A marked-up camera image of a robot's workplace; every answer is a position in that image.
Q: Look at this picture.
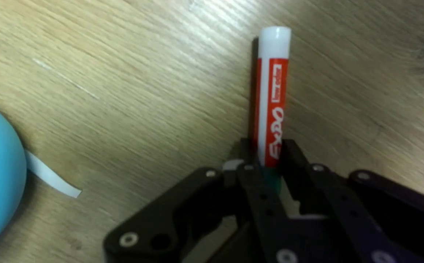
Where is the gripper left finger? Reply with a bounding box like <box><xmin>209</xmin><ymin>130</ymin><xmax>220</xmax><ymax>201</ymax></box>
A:
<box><xmin>103</xmin><ymin>138</ymin><xmax>286</xmax><ymax>263</ymax></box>

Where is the white tape strip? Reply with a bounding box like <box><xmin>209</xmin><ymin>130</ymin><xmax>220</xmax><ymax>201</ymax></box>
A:
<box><xmin>25</xmin><ymin>150</ymin><xmax>82</xmax><ymax>199</ymax></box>

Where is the red and white marker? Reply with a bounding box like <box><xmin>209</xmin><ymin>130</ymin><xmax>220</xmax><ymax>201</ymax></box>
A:
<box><xmin>254</xmin><ymin>26</ymin><xmax>292</xmax><ymax>195</ymax></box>

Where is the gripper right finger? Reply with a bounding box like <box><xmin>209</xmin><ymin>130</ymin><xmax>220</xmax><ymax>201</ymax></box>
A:
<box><xmin>278</xmin><ymin>139</ymin><xmax>424</xmax><ymax>263</ymax></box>

